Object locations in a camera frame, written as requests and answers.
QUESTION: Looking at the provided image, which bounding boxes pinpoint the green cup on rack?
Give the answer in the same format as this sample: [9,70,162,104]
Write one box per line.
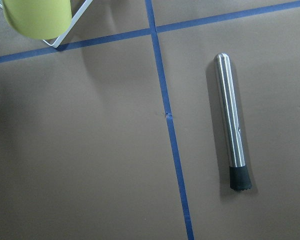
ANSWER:
[2,0,73,40]

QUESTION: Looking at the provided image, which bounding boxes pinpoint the white wire cup rack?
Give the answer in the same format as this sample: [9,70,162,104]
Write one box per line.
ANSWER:
[0,0,94,49]

